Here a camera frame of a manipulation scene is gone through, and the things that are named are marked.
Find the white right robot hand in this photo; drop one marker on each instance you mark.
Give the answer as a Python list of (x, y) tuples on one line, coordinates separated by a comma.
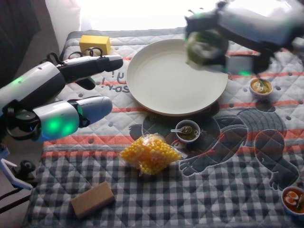
[(256, 21)]

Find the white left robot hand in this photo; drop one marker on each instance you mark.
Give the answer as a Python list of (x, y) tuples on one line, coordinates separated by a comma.
[(31, 83)]

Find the blurry green and white object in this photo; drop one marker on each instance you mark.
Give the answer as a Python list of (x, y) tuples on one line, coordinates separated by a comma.
[(202, 47)]

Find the bag of yellow balls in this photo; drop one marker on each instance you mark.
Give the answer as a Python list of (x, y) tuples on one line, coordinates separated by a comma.
[(152, 154)]

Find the cream round plate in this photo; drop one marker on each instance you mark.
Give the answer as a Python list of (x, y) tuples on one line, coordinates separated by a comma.
[(171, 80)]

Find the small bowl with orange soup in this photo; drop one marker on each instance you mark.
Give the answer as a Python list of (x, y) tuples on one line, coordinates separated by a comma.
[(260, 87)]

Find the yellow block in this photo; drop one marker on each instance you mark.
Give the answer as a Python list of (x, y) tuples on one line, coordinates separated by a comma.
[(95, 44)]

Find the small bowl with green sauce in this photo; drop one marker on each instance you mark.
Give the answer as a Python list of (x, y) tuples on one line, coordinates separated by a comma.
[(187, 131)]

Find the brown block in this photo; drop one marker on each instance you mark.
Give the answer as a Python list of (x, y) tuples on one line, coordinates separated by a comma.
[(92, 200)]

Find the grey quilt with printed bear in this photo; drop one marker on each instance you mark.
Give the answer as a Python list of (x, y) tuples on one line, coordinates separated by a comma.
[(213, 178)]

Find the small bowl with egg soup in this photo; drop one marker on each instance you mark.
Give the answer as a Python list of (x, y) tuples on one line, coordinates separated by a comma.
[(293, 200)]

